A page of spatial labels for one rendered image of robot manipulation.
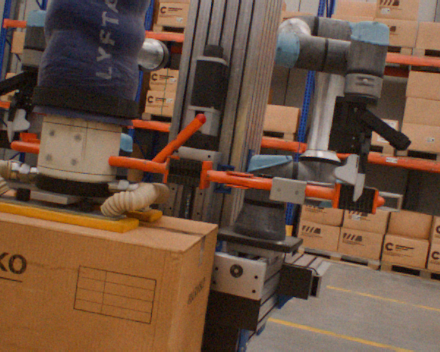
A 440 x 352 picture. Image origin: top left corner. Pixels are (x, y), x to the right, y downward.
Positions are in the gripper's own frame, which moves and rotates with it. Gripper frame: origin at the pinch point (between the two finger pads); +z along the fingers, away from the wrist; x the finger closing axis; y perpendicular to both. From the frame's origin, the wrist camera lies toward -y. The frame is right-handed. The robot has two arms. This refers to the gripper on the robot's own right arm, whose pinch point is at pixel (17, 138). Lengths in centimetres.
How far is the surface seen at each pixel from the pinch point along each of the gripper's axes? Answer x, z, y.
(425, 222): 701, 47, 263
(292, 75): 818, -155, 32
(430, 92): 657, -132, 230
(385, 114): 795, -110, 191
